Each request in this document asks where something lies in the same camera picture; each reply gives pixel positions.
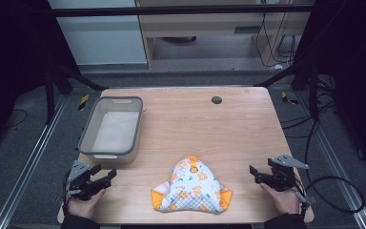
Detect black hanging cables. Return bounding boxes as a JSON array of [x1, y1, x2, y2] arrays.
[[254, 11, 298, 69]]

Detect aluminium floor rail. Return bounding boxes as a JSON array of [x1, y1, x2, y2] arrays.
[[298, 92, 366, 229], [0, 94, 69, 229]]

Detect white bin with grey rim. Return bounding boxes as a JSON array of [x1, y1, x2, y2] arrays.
[[77, 95, 144, 165]]

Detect person's right hand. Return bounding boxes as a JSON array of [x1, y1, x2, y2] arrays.
[[259, 182, 301, 216]]

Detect black floor cables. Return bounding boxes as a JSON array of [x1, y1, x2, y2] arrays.
[[279, 75, 339, 166]]

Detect person's left hand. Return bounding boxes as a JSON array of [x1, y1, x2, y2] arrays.
[[66, 188, 107, 220]]

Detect black metal frame stand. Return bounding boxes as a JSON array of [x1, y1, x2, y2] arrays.
[[254, 60, 320, 122], [43, 61, 109, 126]]

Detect wooden shelf unit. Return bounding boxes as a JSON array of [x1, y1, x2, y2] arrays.
[[134, 0, 315, 71]]

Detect yellow and black floor tape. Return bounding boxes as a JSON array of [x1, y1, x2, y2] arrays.
[[280, 91, 299, 106], [77, 94, 91, 112]]

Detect white cabinet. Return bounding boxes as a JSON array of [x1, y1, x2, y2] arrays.
[[47, 0, 149, 67]]

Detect black horizontal frame bar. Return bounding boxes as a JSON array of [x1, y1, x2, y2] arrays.
[[51, 4, 315, 18]]

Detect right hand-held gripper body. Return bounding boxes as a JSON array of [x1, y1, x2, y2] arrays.
[[258, 154, 310, 193]]

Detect thin black floor cable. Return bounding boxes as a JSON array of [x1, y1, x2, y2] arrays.
[[3, 109, 29, 130]]

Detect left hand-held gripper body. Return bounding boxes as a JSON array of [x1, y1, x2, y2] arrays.
[[64, 159, 112, 202]]

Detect quilted white and orange bib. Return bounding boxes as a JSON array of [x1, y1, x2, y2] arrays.
[[150, 155, 234, 214]]

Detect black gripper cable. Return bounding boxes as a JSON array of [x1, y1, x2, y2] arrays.
[[294, 175, 366, 215]]

